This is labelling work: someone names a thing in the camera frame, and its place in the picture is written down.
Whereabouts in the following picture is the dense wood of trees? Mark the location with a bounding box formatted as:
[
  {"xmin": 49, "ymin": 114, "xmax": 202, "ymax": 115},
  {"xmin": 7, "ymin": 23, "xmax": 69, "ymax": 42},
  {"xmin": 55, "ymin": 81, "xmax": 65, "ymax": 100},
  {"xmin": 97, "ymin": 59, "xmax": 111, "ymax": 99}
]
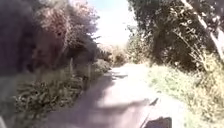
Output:
[{"xmin": 0, "ymin": 0, "xmax": 129, "ymax": 76}]

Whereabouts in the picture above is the grassy verge strip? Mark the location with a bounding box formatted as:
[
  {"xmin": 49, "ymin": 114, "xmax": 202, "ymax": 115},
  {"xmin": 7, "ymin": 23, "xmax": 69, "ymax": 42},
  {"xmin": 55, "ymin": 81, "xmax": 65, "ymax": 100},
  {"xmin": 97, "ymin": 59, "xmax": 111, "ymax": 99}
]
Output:
[{"xmin": 146, "ymin": 61, "xmax": 224, "ymax": 128}]

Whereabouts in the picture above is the grey gravel path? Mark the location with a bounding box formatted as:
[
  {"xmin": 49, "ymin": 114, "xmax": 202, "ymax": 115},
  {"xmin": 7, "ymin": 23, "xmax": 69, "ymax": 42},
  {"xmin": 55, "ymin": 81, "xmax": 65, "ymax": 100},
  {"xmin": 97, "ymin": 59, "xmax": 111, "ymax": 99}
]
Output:
[{"xmin": 41, "ymin": 63, "xmax": 188, "ymax": 128}]

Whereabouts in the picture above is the row of leafy trees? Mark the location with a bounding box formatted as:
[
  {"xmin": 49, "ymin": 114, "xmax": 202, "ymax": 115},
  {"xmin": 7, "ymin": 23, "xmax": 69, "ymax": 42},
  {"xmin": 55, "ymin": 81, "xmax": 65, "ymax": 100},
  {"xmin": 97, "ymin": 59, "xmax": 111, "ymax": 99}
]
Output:
[{"xmin": 126, "ymin": 0, "xmax": 224, "ymax": 73}]

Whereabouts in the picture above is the green weedy verge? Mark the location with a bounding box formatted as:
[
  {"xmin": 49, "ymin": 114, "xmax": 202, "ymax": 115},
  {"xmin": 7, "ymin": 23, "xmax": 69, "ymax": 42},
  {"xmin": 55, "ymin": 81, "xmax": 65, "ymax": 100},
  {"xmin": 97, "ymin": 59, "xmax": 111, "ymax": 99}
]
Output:
[{"xmin": 0, "ymin": 59, "xmax": 113, "ymax": 128}]

